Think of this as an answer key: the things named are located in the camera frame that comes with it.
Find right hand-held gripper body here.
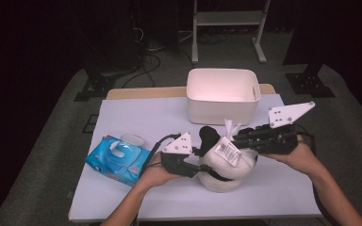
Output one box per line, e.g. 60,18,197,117
256,101,316,155

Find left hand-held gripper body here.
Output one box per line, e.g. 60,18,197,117
160,132,201,179

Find white wet wipe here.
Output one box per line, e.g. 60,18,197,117
224,118,243,140
108,140,124,158

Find panda plush toy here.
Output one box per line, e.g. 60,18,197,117
197,125,259,193

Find white plastic bin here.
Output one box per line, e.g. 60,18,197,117
186,68,262,126

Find blue wet wipe packet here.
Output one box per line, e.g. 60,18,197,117
85,134,154,186

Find person's left hand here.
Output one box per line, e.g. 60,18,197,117
138,153,183,190

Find person's right hand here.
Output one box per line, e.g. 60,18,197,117
260,142,320,177

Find black stand base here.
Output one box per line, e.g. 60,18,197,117
285,64,336,99
74,59,117,102

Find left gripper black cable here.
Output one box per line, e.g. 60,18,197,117
140,133,182,177

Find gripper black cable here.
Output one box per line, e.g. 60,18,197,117
293,123,340,226
140,133,182,177

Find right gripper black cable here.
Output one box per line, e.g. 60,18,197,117
293,123,340,226

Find black square floor frame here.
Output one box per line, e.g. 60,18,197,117
82,114,99,135

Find black floor cables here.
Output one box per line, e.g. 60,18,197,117
122,24,196,89

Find white metal stand frame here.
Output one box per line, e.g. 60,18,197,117
191,0,272,65

